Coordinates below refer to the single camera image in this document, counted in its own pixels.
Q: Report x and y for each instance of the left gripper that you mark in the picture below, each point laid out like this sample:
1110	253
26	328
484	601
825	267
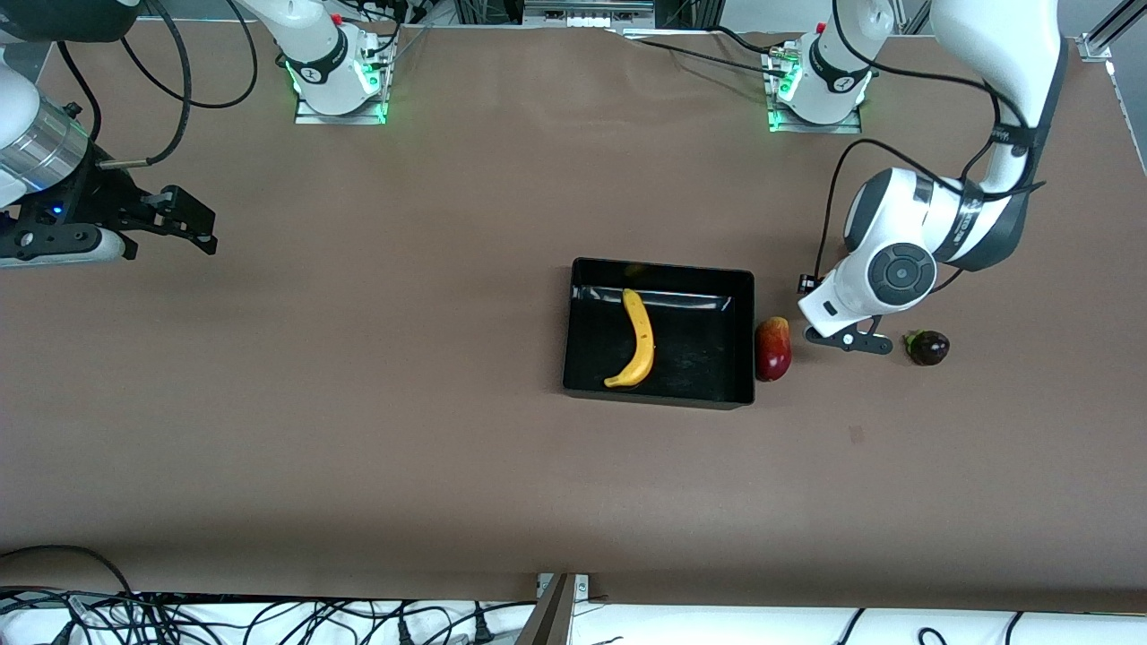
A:
806	284

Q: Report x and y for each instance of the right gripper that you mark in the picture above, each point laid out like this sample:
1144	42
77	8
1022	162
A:
100	195

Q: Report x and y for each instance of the black rectangular plastic box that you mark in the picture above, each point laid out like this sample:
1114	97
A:
690	367

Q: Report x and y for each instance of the yellow banana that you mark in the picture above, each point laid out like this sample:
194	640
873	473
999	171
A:
641	336

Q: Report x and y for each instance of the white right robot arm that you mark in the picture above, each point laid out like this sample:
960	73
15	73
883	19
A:
314	45

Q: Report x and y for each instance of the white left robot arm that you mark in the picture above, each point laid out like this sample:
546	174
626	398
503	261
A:
986	45

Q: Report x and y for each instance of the red yellow mango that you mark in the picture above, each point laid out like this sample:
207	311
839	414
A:
772	351

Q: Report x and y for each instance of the dark purple mangosteen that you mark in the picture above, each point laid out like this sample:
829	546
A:
930	348

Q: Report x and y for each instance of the grey metal beam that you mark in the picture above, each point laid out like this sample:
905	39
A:
551	623

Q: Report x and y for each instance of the black power plug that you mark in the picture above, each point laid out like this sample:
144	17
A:
401	632
481	632

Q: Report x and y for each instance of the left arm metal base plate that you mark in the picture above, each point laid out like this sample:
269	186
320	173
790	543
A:
815	128

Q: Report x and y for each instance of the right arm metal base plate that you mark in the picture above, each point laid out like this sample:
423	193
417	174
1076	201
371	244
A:
340	118

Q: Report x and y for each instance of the aluminium rack frame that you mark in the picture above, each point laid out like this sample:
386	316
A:
582	13

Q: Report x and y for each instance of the aluminium corner bracket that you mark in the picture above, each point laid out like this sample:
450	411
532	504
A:
1095	47

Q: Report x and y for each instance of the small metal table bracket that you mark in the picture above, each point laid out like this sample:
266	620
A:
582	587

